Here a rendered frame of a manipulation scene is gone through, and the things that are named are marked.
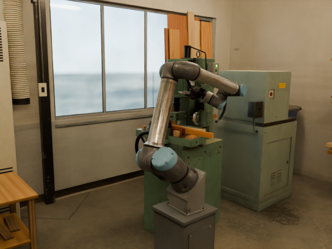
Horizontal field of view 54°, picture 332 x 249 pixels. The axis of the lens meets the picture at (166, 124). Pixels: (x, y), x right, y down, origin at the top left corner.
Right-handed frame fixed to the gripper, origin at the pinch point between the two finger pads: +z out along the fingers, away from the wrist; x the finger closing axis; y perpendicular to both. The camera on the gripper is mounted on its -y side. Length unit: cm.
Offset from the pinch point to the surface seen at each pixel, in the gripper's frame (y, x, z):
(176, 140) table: -17.8, 36.2, -17.5
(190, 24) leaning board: -125, -161, 44
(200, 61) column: -5.9, -32.4, -2.7
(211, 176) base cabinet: -55, 36, -59
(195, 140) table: -11.9, 30.8, -30.6
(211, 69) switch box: -11.3, -33.6, -13.6
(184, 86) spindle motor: -8.1, -4.8, -1.6
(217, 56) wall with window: -185, -182, -6
